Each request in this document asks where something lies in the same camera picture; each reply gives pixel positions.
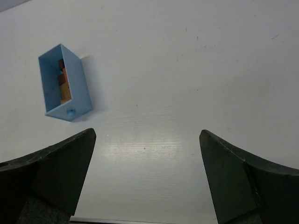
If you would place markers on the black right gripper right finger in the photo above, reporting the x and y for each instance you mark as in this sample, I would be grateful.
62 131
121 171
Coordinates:
247 189

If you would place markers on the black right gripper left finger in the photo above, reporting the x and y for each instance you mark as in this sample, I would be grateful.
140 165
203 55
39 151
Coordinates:
44 187

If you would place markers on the dark brown small block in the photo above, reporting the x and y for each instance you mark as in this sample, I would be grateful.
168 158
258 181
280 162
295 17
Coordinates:
61 64

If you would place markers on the blue wooden drawer box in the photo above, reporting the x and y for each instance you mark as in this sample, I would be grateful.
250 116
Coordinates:
80 103

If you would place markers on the orange arch wood block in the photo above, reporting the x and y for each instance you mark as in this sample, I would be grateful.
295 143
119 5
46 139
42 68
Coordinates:
62 78

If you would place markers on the light oak rectangular block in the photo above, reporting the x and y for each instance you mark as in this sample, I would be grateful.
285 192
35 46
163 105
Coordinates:
65 93

